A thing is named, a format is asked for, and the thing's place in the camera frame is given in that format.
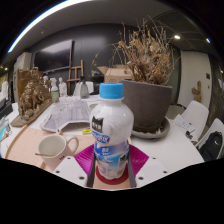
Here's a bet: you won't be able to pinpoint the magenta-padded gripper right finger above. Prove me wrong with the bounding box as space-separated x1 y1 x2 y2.
127 144 172 188

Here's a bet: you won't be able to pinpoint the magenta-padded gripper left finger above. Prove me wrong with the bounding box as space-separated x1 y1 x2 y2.
53 143 98 188

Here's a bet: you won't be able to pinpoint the white drink bottle blue cap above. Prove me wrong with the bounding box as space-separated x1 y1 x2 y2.
89 82 135 181

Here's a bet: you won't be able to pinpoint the white ceramic mug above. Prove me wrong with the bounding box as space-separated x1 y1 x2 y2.
34 133 80 173

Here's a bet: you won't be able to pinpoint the grey plant saucer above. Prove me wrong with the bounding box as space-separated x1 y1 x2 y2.
130 116 171 140

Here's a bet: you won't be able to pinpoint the printed paper sheet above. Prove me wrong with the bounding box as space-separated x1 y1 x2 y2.
39 99 93 133

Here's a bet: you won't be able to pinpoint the beige wooden drawing board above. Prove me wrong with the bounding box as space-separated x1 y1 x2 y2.
4 124 134 191

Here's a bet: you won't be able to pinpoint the stack of papers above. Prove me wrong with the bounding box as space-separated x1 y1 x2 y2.
173 114 198 134

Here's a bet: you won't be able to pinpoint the dried plant in grey pot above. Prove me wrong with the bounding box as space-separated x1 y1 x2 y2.
91 16 181 134

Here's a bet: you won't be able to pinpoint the small green white bottle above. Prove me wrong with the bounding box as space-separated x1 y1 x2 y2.
50 84 60 104

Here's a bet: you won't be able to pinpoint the grey spray bottle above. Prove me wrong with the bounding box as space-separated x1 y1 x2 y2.
78 75 90 100

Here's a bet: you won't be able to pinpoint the colourful books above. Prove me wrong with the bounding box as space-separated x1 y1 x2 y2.
0 116 13 141

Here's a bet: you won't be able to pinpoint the small white plaster figure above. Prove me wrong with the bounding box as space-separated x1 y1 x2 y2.
58 77 68 98

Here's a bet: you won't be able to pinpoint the wooden figure statue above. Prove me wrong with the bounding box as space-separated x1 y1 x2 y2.
191 80 203 104

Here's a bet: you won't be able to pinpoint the black case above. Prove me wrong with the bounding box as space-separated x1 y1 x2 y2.
0 98 14 119

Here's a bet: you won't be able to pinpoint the wooden easel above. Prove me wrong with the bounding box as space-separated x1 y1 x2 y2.
66 59 85 96

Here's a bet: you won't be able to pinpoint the cardboard box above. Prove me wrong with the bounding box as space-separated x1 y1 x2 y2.
97 64 134 84

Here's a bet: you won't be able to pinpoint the long ceiling light strip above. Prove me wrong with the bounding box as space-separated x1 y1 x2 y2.
7 0 98 54

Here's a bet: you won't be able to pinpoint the dark wall screen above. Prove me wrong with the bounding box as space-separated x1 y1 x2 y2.
32 39 74 73

